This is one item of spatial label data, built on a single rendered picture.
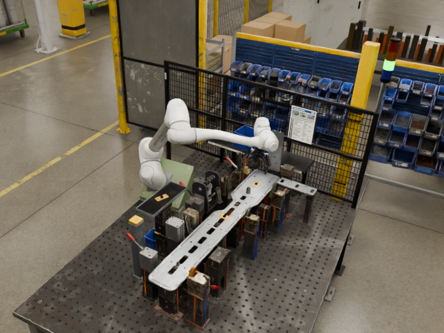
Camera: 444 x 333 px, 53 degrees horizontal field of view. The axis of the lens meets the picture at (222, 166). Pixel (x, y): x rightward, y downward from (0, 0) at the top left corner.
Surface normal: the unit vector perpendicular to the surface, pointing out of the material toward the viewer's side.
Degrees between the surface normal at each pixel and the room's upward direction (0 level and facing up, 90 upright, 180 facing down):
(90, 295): 0
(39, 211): 0
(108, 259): 0
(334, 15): 90
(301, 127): 90
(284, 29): 90
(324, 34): 90
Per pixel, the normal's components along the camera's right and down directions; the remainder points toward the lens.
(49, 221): 0.04, -0.85
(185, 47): -0.43, 0.48
